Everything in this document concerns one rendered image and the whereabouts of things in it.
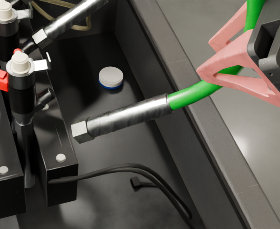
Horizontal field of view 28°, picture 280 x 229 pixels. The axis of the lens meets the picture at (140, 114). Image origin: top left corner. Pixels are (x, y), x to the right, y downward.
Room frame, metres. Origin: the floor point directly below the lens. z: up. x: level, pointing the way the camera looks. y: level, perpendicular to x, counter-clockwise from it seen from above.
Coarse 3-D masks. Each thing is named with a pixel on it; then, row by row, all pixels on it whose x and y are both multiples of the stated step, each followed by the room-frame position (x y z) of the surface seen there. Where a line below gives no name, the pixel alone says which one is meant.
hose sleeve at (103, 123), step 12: (156, 96) 0.33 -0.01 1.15; (120, 108) 0.32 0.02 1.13; (132, 108) 0.32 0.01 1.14; (144, 108) 0.32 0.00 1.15; (156, 108) 0.32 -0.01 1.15; (168, 108) 0.32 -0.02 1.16; (96, 120) 0.32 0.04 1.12; (108, 120) 0.31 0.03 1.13; (120, 120) 0.31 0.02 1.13; (132, 120) 0.31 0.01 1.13; (144, 120) 0.31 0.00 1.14; (96, 132) 0.31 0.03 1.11; (108, 132) 0.31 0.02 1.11
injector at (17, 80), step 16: (32, 64) 0.39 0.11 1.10; (16, 80) 0.37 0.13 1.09; (32, 80) 0.38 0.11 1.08; (16, 96) 0.37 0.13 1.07; (32, 96) 0.38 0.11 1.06; (48, 96) 0.40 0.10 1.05; (16, 112) 0.37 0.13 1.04; (32, 112) 0.38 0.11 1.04; (16, 128) 0.38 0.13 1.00; (32, 128) 0.39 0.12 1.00; (32, 144) 0.39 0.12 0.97; (32, 160) 0.38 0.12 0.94; (32, 176) 0.38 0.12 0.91
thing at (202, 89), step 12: (252, 0) 0.32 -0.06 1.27; (264, 0) 0.32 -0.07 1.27; (252, 12) 0.32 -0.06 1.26; (252, 24) 0.32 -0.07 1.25; (228, 72) 0.32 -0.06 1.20; (204, 84) 0.32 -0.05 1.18; (168, 96) 0.32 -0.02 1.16; (180, 96) 0.32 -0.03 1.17; (192, 96) 0.32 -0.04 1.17; (204, 96) 0.32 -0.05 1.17
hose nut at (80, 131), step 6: (78, 120) 0.32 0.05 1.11; (84, 120) 0.32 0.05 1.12; (72, 126) 0.32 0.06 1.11; (78, 126) 0.31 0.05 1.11; (84, 126) 0.31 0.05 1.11; (72, 132) 0.31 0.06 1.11; (78, 132) 0.31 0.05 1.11; (84, 132) 0.31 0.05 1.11; (78, 138) 0.31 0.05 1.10; (84, 138) 0.31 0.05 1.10; (90, 138) 0.31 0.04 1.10
